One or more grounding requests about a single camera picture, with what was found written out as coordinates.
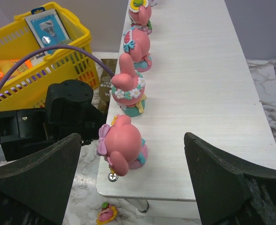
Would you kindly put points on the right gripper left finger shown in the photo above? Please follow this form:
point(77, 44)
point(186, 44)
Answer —
point(35, 189)

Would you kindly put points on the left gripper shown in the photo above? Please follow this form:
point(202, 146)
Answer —
point(27, 131)

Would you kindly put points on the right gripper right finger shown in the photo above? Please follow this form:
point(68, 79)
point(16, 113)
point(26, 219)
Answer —
point(229, 190)

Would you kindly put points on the pink toy orange plate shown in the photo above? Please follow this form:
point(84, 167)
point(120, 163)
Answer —
point(107, 214)

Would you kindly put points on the pink bear toy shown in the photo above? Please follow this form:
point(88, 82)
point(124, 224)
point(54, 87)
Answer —
point(122, 146)

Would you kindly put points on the pink mushroom toy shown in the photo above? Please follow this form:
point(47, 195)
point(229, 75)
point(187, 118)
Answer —
point(128, 87)

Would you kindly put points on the pink toy blue bow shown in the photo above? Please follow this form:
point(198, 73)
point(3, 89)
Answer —
point(136, 43)

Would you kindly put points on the pink toy yellow top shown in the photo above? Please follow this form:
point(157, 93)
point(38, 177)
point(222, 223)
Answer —
point(139, 12)

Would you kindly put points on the pink white bunny toy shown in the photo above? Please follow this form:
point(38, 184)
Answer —
point(153, 2)

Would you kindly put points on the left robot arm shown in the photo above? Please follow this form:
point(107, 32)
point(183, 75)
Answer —
point(68, 109)

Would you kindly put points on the white metal shelf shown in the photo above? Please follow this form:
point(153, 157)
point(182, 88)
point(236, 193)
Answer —
point(200, 83)

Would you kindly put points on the orange snack box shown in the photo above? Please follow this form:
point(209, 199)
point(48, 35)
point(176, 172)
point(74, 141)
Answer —
point(6, 65)

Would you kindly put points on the yellow plastic basket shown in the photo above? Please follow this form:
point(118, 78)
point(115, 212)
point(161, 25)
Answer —
point(28, 90)

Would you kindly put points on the brown snack bag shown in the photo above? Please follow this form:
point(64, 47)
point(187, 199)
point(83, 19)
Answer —
point(105, 84)

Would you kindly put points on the blue razor package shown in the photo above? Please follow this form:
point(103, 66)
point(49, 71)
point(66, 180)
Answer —
point(47, 28)

